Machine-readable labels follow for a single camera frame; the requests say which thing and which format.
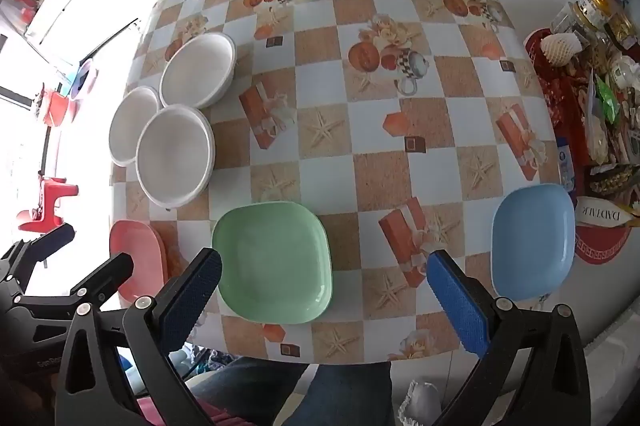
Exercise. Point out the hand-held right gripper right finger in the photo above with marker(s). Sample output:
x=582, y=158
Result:
x=457, y=301

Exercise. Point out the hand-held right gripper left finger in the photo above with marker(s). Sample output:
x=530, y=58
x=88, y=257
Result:
x=192, y=301

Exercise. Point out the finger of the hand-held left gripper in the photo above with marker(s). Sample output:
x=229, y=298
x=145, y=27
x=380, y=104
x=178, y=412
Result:
x=107, y=271
x=59, y=236

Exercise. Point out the white bowl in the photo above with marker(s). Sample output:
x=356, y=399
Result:
x=172, y=153
x=197, y=66
x=130, y=126

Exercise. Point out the red plastic chair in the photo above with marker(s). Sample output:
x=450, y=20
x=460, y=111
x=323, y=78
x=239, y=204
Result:
x=45, y=206
x=55, y=106

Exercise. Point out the pink plate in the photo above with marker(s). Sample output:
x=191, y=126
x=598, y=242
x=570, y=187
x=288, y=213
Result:
x=137, y=241

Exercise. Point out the green plate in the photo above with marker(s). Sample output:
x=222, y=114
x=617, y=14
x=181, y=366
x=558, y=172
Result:
x=272, y=261

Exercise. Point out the blue plate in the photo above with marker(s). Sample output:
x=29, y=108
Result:
x=532, y=236

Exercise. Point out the white bag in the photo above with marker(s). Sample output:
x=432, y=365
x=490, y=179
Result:
x=420, y=403

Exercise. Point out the red round mat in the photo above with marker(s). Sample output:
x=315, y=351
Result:
x=600, y=243

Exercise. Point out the purple and blue basin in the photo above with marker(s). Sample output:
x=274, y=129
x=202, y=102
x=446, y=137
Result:
x=85, y=78

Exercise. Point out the white printed box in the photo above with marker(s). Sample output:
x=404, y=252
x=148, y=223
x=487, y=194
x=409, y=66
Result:
x=602, y=213

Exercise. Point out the white packet with blue label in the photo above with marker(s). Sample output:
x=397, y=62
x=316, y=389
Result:
x=564, y=163

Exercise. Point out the checkered printed tablecloth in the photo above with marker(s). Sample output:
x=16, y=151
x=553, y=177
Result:
x=350, y=146

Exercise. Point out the green packet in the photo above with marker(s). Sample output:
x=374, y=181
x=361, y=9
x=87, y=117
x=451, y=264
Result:
x=607, y=101

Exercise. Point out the fruit in white foam net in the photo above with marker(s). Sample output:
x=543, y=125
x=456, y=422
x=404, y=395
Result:
x=562, y=47

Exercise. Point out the glass jar with gold lid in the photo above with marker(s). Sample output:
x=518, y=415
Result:
x=597, y=6

